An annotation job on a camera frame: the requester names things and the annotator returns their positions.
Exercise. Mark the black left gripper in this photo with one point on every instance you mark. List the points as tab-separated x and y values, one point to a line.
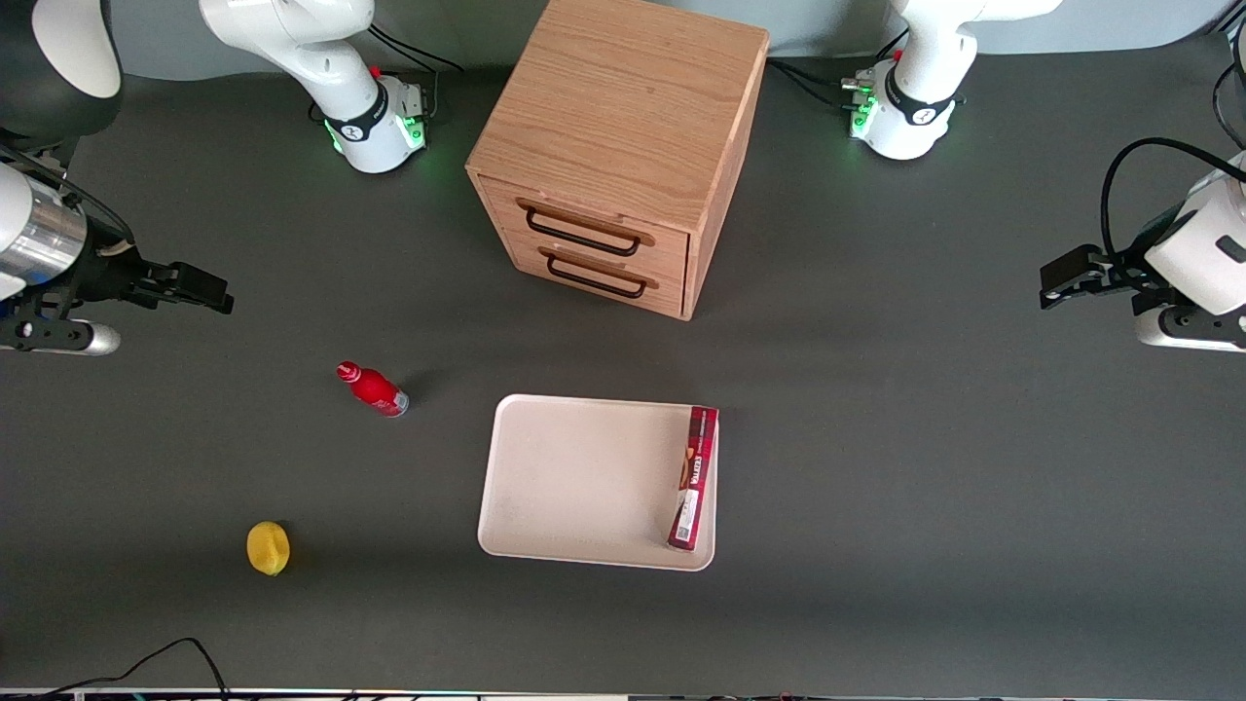
1121	272

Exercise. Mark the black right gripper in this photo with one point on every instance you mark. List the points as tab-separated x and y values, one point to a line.
105	274

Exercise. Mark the red coke bottle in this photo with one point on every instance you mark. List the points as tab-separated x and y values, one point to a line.
378	390

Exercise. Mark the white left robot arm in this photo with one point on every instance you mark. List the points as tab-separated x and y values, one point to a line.
933	58

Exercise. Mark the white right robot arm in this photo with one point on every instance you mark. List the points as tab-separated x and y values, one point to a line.
292	34

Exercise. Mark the white plastic tray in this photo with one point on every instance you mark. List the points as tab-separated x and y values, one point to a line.
584	482

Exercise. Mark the yellow lemon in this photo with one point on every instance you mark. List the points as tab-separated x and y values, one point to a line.
268	548

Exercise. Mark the red shortbread box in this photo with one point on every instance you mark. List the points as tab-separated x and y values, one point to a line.
695	477

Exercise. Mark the wooden drawer cabinet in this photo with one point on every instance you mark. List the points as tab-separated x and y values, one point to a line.
623	117

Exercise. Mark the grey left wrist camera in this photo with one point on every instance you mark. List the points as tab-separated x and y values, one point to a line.
1183	331

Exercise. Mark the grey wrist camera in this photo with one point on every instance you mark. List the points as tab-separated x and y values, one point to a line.
1183	331
68	338

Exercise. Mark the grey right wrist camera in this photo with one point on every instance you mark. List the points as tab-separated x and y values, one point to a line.
68	338

